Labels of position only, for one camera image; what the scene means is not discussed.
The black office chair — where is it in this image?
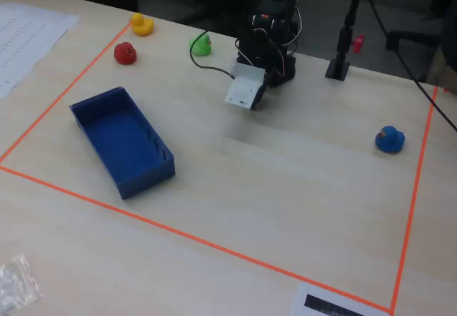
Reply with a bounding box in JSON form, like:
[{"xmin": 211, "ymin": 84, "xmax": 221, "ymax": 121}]
[{"xmin": 385, "ymin": 0, "xmax": 457, "ymax": 81}]

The white red servo wire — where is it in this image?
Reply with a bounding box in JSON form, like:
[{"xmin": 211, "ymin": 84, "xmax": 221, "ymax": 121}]
[{"xmin": 276, "ymin": 1, "xmax": 304, "ymax": 78}]

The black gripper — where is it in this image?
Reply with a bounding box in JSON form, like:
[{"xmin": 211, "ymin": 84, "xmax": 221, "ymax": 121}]
[{"xmin": 251, "ymin": 68, "xmax": 268, "ymax": 111}]

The clear plastic bag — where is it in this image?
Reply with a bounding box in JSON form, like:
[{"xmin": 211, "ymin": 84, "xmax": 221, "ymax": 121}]
[{"xmin": 0, "ymin": 253, "xmax": 43, "ymax": 313}]

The black camera stand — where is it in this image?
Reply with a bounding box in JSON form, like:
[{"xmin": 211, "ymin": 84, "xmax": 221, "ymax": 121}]
[{"xmin": 324, "ymin": 0, "xmax": 369, "ymax": 81}]

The orange tape strip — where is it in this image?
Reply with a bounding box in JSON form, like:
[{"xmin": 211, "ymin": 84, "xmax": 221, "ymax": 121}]
[
  {"xmin": 0, "ymin": 165, "xmax": 393, "ymax": 313},
  {"xmin": 391, "ymin": 86, "xmax": 439, "ymax": 314},
  {"xmin": 0, "ymin": 22, "xmax": 133, "ymax": 163}
]

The blue plastic box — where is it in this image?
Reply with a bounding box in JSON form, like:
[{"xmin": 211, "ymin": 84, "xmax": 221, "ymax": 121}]
[{"xmin": 69, "ymin": 86, "xmax": 176, "ymax": 200}]

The green rubber duck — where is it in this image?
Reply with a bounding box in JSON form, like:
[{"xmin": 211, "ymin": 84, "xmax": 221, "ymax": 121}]
[{"xmin": 189, "ymin": 33, "xmax": 213, "ymax": 57}]

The black stand camera cable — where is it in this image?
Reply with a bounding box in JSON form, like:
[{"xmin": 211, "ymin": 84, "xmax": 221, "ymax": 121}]
[{"xmin": 363, "ymin": 0, "xmax": 457, "ymax": 132}]

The blue rubber duck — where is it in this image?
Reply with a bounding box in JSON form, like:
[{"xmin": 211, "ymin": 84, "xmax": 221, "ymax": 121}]
[{"xmin": 374, "ymin": 126, "xmax": 406, "ymax": 153}]

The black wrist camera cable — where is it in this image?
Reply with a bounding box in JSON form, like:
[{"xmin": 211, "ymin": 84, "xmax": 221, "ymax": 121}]
[{"xmin": 189, "ymin": 30, "xmax": 236, "ymax": 80}]

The yellow rubber duck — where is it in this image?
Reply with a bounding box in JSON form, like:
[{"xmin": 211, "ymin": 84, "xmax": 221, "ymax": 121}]
[{"xmin": 129, "ymin": 11, "xmax": 155, "ymax": 37}]

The red rubber duck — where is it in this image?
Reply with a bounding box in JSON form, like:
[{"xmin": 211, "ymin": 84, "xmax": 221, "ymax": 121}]
[{"xmin": 114, "ymin": 41, "xmax": 138, "ymax": 66}]

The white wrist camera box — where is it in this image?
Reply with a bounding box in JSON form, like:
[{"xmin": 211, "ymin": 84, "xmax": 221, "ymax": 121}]
[{"xmin": 224, "ymin": 62, "xmax": 267, "ymax": 111}]

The white paper with black bar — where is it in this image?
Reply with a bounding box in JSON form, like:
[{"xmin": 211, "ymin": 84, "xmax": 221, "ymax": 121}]
[{"xmin": 291, "ymin": 282, "xmax": 391, "ymax": 316}]

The red clamp knob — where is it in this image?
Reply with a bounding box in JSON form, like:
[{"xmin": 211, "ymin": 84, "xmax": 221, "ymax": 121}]
[{"xmin": 351, "ymin": 34, "xmax": 366, "ymax": 54}]

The printed white paper sheet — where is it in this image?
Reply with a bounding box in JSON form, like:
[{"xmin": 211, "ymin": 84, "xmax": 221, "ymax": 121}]
[{"xmin": 0, "ymin": 2, "xmax": 79, "ymax": 98}]

